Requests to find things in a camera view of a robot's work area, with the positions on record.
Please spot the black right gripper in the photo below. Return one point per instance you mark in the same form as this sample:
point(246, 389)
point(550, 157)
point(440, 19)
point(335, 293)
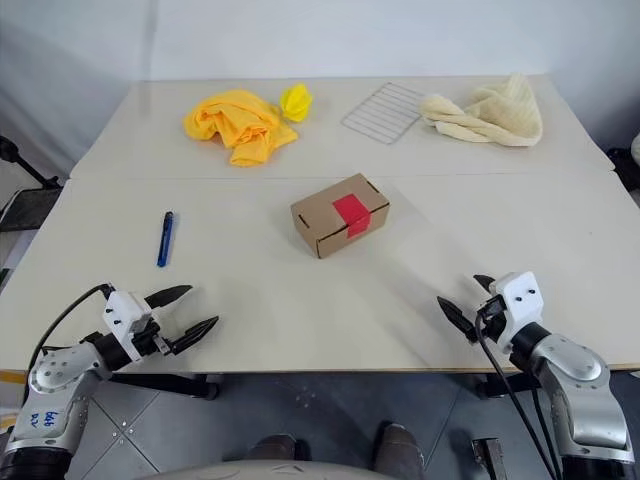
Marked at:
point(492, 320)

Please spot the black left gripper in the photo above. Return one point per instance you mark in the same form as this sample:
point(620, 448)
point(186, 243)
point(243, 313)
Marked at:
point(150, 337)

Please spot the blue utility knife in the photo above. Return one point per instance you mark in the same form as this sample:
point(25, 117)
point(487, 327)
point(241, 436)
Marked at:
point(165, 240)

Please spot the brown cardboard box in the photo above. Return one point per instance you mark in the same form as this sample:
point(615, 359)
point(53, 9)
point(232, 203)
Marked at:
point(325, 225)

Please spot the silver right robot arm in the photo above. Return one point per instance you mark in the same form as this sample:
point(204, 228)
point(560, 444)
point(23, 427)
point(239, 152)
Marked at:
point(580, 385)

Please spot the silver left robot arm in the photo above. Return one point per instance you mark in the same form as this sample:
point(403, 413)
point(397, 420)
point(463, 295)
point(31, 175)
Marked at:
point(60, 380)

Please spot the black table foot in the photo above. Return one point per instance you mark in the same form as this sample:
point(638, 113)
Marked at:
point(505, 385)
point(175, 385)

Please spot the red tape strip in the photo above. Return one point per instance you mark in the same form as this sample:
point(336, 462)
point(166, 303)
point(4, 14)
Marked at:
point(352, 212)

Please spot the dark rounded shape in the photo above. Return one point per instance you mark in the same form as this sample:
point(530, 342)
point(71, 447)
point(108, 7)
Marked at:
point(400, 445)
point(277, 447)

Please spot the beige robot torso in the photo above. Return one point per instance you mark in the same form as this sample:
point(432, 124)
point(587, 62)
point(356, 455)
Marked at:
point(275, 471)

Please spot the cream knitted towel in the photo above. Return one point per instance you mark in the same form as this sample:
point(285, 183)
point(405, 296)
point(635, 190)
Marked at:
point(500, 115)

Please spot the black metal stand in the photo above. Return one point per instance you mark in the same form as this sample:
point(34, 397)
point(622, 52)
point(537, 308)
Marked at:
point(25, 200)

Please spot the yellow crumpled cloth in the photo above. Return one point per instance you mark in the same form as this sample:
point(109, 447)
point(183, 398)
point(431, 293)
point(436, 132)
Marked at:
point(235, 125)

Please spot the black background object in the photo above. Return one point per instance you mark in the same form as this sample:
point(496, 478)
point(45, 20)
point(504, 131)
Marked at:
point(625, 167)

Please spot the small bright yellow cloth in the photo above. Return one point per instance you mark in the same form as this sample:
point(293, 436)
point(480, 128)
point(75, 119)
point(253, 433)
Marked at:
point(296, 102)

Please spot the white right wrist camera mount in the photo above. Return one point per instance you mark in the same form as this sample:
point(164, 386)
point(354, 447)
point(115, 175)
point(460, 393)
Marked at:
point(522, 300)

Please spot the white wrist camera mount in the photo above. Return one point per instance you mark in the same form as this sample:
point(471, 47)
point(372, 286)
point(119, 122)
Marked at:
point(122, 307)
point(522, 300)

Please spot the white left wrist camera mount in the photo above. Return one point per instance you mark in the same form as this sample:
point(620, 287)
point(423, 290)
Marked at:
point(122, 307)

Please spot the grey metal bracket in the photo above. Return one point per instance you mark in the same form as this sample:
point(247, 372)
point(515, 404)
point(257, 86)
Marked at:
point(487, 457)

